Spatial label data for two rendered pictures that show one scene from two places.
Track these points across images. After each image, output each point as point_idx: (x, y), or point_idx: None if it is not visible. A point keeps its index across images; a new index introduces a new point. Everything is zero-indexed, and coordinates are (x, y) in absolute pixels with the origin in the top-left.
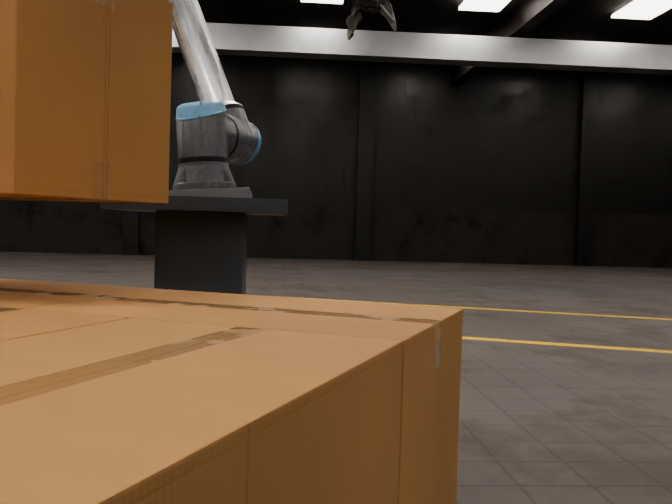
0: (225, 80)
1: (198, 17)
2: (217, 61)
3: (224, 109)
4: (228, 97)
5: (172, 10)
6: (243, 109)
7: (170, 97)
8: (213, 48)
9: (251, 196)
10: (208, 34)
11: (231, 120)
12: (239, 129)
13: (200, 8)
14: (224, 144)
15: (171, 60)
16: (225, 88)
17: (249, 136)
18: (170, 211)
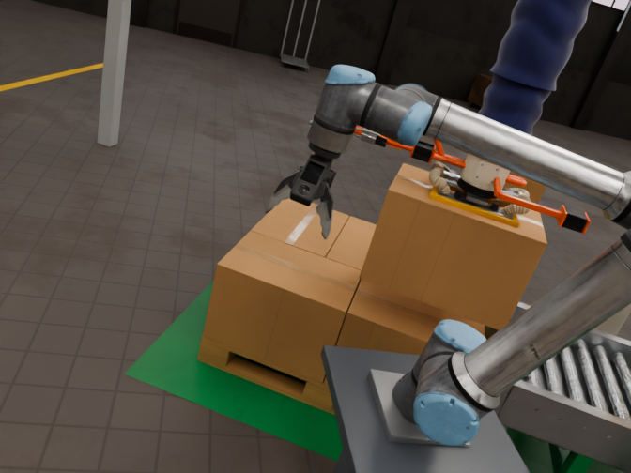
0: (488, 341)
1: (570, 276)
2: (511, 322)
3: (435, 330)
4: (469, 353)
5: (387, 192)
6: (447, 366)
7: (374, 232)
8: (528, 310)
9: (382, 415)
10: (546, 296)
11: (434, 352)
12: (424, 364)
13: (589, 269)
14: (419, 358)
15: (379, 216)
16: (479, 345)
17: (419, 382)
18: None
